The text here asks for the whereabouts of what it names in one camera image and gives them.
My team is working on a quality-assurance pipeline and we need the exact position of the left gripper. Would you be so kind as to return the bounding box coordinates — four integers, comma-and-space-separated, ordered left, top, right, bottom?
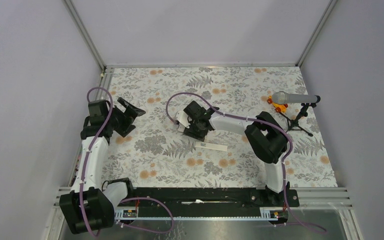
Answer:
105, 97, 145, 137

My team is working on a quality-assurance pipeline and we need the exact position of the white remote battery cover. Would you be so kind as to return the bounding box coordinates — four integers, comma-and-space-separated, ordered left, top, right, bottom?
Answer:
195, 141, 228, 152

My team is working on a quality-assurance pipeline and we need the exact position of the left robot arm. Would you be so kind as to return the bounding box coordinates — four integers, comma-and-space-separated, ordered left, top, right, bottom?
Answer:
59, 97, 146, 235

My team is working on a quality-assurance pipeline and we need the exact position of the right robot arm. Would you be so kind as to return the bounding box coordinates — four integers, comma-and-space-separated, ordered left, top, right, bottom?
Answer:
175, 101, 289, 206

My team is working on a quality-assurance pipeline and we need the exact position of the floral table mat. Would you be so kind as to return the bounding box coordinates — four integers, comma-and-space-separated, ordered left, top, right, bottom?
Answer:
92, 66, 339, 190

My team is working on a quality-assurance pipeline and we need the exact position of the orange toy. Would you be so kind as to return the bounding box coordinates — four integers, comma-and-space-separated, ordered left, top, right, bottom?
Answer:
267, 95, 288, 113

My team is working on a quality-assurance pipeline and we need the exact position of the grey microphone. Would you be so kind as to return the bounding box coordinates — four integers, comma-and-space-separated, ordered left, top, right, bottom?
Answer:
271, 91, 321, 105

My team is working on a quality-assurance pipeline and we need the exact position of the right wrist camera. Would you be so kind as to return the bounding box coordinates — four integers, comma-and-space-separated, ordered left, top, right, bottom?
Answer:
175, 110, 190, 132

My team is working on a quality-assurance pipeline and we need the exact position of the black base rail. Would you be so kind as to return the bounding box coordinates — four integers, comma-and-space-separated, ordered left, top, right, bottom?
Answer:
123, 187, 300, 219

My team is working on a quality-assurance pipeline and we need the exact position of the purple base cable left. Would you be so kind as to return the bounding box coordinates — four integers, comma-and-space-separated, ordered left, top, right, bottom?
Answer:
115, 197, 176, 235

